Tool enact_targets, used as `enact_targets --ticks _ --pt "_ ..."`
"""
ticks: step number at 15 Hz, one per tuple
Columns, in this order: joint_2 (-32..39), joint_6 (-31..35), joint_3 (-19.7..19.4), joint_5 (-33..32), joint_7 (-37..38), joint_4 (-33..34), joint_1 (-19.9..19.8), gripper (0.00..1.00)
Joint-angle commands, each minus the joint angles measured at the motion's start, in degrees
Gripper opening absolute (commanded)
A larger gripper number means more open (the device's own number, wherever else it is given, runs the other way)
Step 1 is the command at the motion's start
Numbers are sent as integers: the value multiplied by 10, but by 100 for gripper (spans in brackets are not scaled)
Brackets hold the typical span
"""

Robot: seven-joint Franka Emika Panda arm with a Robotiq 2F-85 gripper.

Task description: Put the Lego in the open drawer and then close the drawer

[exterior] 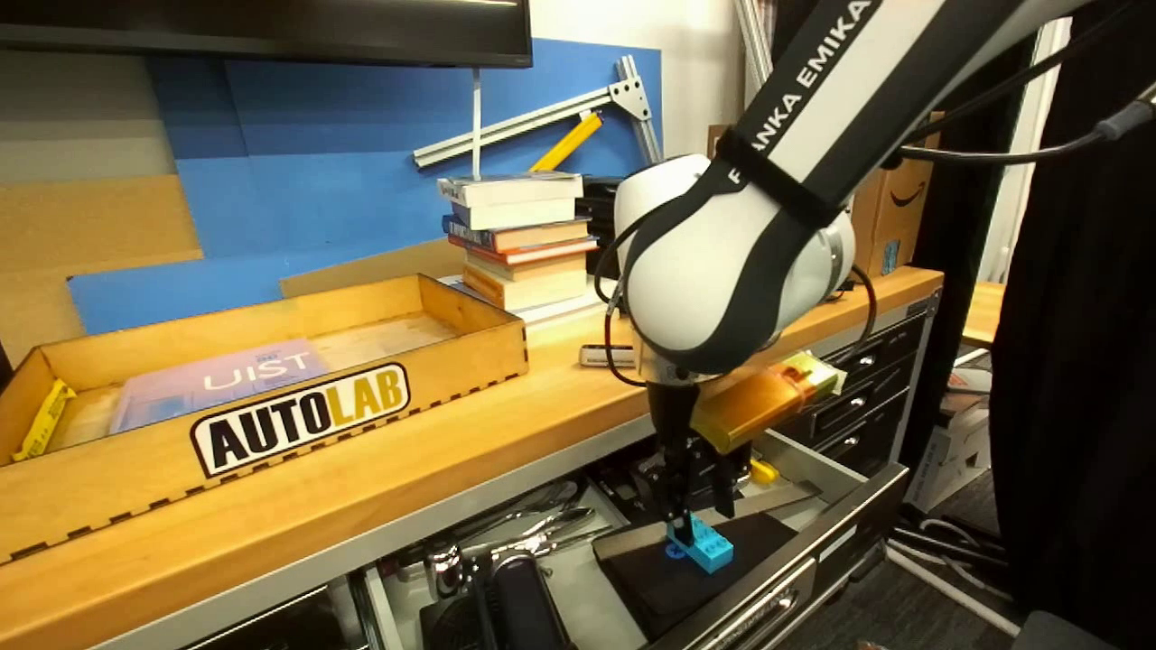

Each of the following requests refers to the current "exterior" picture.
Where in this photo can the thin brown book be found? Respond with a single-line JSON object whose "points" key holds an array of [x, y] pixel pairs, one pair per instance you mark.
{"points": [[520, 235]]}

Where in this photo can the black curtain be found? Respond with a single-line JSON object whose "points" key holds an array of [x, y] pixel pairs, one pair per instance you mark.
{"points": [[1071, 363]]}

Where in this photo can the black metal drawer cabinet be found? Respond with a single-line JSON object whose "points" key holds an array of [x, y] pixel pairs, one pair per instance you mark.
{"points": [[868, 399]]}

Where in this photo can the thin red book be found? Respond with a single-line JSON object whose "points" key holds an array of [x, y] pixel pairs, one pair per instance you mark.
{"points": [[530, 253]]}

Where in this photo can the black tool in drawer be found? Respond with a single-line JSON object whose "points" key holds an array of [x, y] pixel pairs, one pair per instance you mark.
{"points": [[507, 606]]}

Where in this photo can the white post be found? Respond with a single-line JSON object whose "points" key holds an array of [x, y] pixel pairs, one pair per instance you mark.
{"points": [[1023, 158]]}

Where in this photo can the thick book with dark cover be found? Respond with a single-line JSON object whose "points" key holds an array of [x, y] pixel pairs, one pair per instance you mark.
{"points": [[510, 199]]}

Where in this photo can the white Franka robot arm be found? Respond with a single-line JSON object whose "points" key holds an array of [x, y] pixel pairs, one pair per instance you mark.
{"points": [[711, 264]]}

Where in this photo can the black monitor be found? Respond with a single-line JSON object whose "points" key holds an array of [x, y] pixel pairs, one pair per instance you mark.
{"points": [[264, 29]]}

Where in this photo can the small yellow item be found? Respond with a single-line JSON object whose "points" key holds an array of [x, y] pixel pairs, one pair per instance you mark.
{"points": [[765, 473]]}

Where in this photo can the aluminium rail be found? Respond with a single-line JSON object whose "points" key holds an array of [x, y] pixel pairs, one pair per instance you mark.
{"points": [[518, 125]]}

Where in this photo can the purple UIST book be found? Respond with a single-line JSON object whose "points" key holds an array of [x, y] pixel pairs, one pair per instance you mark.
{"points": [[217, 381]]}

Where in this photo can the blue wall board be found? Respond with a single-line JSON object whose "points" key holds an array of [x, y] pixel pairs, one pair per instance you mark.
{"points": [[312, 204]]}

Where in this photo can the flat white book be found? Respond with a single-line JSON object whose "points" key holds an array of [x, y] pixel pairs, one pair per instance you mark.
{"points": [[548, 318]]}

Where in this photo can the small grey black device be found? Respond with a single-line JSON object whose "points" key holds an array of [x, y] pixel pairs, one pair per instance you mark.
{"points": [[606, 354]]}

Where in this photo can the wooden Autolab tray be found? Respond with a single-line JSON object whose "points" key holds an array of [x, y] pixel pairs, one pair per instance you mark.
{"points": [[145, 462]]}

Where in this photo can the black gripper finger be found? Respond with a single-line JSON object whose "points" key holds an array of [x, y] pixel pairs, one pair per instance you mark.
{"points": [[682, 505], [727, 485]]}

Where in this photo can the cardboard box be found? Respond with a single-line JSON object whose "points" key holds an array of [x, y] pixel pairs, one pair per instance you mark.
{"points": [[889, 206]]}

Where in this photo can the thin white rod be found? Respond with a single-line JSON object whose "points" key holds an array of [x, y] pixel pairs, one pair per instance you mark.
{"points": [[476, 122]]}

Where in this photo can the metal pliers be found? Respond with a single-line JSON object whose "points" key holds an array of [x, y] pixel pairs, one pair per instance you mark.
{"points": [[544, 530]]}

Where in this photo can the blue Lego piece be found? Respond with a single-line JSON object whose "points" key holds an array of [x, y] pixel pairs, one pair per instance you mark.
{"points": [[702, 552]]}

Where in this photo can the open grey metal drawer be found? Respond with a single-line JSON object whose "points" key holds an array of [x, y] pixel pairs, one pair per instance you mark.
{"points": [[782, 567]]}

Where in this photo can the yellow item in tray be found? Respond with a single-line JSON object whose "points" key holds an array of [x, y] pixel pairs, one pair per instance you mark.
{"points": [[45, 420]]}

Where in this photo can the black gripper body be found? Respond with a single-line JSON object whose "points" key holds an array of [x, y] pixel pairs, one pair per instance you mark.
{"points": [[673, 420]]}

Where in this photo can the yellow bar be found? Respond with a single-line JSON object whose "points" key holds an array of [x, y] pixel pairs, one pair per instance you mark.
{"points": [[564, 145]]}

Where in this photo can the cardboard sheet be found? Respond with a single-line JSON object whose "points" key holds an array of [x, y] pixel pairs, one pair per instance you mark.
{"points": [[93, 230]]}

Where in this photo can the grey metal corner bracket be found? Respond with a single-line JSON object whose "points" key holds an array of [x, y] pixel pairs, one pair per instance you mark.
{"points": [[635, 101]]}

